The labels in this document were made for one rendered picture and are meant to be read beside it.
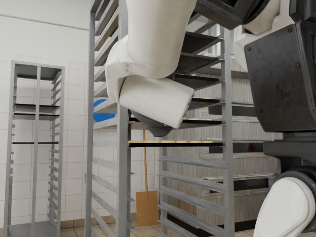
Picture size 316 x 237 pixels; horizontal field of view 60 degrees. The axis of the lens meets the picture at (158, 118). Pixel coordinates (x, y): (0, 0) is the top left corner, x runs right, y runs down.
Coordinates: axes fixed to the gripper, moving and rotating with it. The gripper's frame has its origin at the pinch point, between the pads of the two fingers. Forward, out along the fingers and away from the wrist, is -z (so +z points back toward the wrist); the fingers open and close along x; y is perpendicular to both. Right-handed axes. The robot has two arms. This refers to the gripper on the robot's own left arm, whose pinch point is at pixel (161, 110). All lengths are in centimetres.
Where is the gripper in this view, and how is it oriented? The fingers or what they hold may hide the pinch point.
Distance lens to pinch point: 64.8
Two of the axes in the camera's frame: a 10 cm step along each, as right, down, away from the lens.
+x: 0.0, -10.0, 0.8
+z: -1.0, -0.8, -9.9
